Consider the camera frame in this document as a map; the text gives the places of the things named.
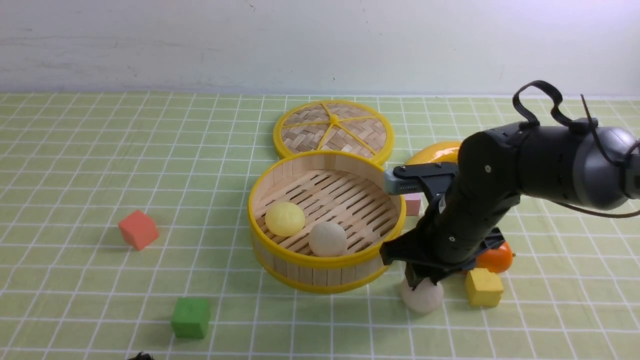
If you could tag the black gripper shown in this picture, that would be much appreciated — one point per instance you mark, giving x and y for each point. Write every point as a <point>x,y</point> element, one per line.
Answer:
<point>454,231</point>

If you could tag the white bun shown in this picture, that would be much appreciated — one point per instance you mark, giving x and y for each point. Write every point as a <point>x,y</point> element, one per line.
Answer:
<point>423,299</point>
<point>327,239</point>

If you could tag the yellow bun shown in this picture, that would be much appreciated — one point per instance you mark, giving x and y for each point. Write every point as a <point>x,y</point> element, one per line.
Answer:
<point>284,219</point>

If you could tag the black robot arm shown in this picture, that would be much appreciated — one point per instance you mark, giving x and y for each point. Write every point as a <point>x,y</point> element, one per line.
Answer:
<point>580,166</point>

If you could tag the bamboo steamer tray yellow rim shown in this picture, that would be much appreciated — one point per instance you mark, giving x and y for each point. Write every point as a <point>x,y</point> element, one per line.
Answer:
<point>329,187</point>

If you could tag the woven bamboo steamer lid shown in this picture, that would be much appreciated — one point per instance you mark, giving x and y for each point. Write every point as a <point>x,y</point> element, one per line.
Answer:
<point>334,125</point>

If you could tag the yellow foam cube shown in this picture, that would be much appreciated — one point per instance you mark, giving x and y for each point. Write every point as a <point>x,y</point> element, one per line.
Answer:
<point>483,288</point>

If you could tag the pink foam cube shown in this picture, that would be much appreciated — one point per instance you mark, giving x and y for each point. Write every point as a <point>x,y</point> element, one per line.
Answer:
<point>413,203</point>

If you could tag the orange plastic mango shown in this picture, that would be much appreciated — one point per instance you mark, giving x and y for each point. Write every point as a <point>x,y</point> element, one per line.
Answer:
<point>496,260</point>

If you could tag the yellow plastic banana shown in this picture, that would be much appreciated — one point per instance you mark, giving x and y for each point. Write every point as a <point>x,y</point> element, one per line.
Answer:
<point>444,151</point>

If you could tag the green foam cube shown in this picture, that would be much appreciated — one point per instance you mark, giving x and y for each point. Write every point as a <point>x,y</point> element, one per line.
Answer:
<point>191,317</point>

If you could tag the red foam cube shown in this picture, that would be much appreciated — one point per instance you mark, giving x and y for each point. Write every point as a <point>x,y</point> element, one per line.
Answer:
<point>138,230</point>

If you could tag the green checkered tablecloth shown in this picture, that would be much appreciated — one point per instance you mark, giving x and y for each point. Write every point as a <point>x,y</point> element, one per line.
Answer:
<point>75,164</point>

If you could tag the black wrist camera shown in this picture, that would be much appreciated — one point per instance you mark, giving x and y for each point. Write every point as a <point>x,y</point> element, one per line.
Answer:
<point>431,179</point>

